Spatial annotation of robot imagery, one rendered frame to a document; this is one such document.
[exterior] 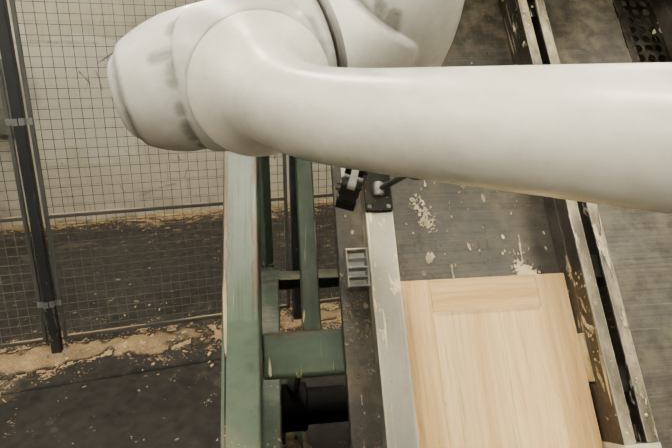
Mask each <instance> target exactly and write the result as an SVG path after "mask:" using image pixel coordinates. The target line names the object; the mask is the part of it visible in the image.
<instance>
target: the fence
mask: <svg viewBox="0 0 672 448"><path fill-rule="evenodd" d="M360 201H361V212H362V223H363V234H364V245H365V247H367V253H368V264H369V275H370V285H371V286H370V288H369V301H370V312H371V323H372V334H373V345H374V356H375V367H376V378H377V389H378V400H379V411H380V422H381V433H382V444H383V448H419V443H418V434H417V425H416V416H415V407H414V398H413V389H412V381H411V372H410V363H409V354H408V345H407V336H406V328H405V319H404V310H403V301H402V292H401V283H400V274H399V266H398V257H397V248H396V239H395V230H394V221H393V212H392V211H391V212H366V211H365V201H364V191H363V189H362V190H361V191H360Z"/></svg>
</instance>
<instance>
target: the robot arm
mask: <svg viewBox="0 0 672 448"><path fill-rule="evenodd" d="M464 1H465V0H204V1H200V2H196V3H192V4H189V5H185V6H182V7H178V8H175V9H172V10H168V11H165V12H163V13H160V14H158V15H156V16H154V17H152V18H150V19H148V20H147V21H145V22H143V23H141V24H140V25H138V26H137V27H135V28H134V29H132V30H131V31H130V32H128V33H127V34H126V35H125V36H124V37H122V38H121V39H120V40H119V41H118V42H117V43H116V45H115V48H114V52H113V54H112V56H111V57H110V59H109V61H108V66H107V78H108V83H109V88H110V92H111V95H112V98H113V101H114V104H115V107H116V109H117V112H118V114H119V116H120V119H121V121H122V122H123V124H124V126H125V127H126V129H127V130H128V131H129V132H130V133H131V134H132V135H133V136H134V137H137V138H139V139H141V140H142V141H143V142H144V143H146V144H147V145H149V146H152V147H156V148H160V149H165V150H172V151H188V152H189V151H198V150H203V149H209V150H211V151H215V152H220V151H231V152H233V153H236V154H240V155H244V156H252V157H263V156H270V155H275V154H278V153H284V154H287V155H290V156H293V157H296V158H299V159H303V160H306V161H310V162H315V163H320V164H324V165H329V166H335V167H341V168H346V170H345V171H344V173H345V174H344V176H342V179H341V182H340V183H338V182H337V185H336V189H335V190H337V191H338V195H337V199H336V203H335V207H338V208H341V209H345V210H349V211H354V209H355V206H356V203H357V200H358V196H359V193H360V191H361V190H362V189H363V181H366V179H367V175H368V174H366V173H365V172H373V173H380V174H387V175H394V176H401V177H408V178H415V179H422V180H429V181H436V182H444V183H451V184H458V185H465V186H472V187H479V188H486V189H494V190H501V191H508V192H515V193H522V194H529V195H536V196H544V197H551V198H558V199H565V200H572V201H579V202H586V203H594V204H601V205H608V206H615V207H622V208H630V209H637V210H644V211H650V212H657V213H664V214H671V215H672V62H653V63H601V64H553V65H506V66H458V67H441V65H442V63H443V61H444V59H445V57H446V55H447V53H448V51H449V48H450V46H451V44H452V42H453V39H454V36H455V33H456V30H457V27H458V24H459V21H460V18H461V14H462V10H463V5H464Z"/></svg>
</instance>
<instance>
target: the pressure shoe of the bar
mask: <svg viewBox="0 0 672 448"><path fill-rule="evenodd" d="M578 339H579V343H580V347H581V352H582V356H583V361H584V365H585V369H586V374H587V378H588V382H595V378H594V374H593V369H592V365H591V361H590V356H589V352H588V348H587V343H586V339H585V335H584V333H579V334H578Z"/></svg>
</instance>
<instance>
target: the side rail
mask: <svg viewBox="0 0 672 448"><path fill-rule="evenodd" d="M221 448H264V398H263V348H262V282H261V224H260V166H259V157H252V156H244V155H240V154H236V153H233V152H231V151H224V156H223V257H222V359H221Z"/></svg>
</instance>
